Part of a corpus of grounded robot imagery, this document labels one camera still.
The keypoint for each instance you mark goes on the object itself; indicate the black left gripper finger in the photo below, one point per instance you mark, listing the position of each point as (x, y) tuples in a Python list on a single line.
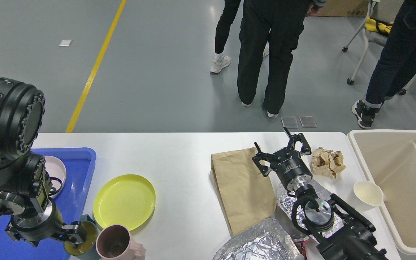
[(74, 233), (61, 238)]

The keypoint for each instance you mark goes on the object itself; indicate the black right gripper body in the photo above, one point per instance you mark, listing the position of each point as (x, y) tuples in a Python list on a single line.
[(290, 169)]

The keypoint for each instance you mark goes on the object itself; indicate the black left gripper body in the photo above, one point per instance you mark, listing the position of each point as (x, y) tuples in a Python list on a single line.
[(37, 226)]

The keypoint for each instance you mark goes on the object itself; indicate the dark green mug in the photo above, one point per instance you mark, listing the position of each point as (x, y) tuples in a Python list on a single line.
[(87, 250)]

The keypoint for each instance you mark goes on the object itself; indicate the pink mug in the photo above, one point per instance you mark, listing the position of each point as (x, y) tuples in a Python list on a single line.
[(115, 242)]

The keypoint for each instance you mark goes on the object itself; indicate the blue plastic tray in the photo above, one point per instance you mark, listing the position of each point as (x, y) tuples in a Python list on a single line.
[(79, 164)]

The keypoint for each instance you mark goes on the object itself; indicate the yellow plate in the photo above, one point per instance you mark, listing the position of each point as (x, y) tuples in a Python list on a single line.
[(128, 200)]

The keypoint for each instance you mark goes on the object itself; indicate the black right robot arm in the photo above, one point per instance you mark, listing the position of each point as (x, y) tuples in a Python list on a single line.
[(341, 232)]

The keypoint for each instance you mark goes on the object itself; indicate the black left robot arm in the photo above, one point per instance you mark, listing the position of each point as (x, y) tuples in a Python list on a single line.
[(25, 184)]

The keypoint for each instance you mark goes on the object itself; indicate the crumpled brown paper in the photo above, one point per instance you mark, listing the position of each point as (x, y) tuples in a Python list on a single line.
[(327, 162)]

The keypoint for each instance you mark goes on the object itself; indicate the right floor outlet plate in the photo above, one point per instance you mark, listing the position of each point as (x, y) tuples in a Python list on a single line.
[(308, 121)]

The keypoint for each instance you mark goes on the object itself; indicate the floor outlet plate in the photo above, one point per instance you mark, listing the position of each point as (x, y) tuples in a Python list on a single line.
[(308, 121), (290, 122)]

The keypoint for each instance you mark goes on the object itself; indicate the left floor outlet plate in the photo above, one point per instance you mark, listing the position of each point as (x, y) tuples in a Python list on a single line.
[(290, 122)]

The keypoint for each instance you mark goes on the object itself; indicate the small aluminium foil piece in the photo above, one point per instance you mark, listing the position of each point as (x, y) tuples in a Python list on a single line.
[(285, 202)]

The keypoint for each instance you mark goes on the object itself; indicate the brown paper bag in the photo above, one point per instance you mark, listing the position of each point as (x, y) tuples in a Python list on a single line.
[(246, 195)]

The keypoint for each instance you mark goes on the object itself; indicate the pink plate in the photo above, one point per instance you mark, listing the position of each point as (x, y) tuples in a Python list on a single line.
[(57, 173)]

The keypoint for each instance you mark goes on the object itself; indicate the large crumpled aluminium foil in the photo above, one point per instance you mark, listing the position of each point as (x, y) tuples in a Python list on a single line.
[(266, 240)]

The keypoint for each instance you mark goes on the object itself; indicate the white paper cup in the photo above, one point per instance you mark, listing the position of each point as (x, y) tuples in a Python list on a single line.
[(368, 194)]

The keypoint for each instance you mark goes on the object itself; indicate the beige plastic bin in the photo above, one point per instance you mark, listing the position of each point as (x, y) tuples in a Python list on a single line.
[(388, 158)]

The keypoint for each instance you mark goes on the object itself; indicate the yellow bag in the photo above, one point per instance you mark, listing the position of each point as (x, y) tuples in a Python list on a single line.
[(380, 27)]

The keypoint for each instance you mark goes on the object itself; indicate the person in black shorts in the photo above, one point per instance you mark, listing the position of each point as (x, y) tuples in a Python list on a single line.
[(221, 61)]

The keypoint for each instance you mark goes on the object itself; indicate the person in dark jeans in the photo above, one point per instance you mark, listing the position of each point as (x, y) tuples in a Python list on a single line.
[(395, 68)]

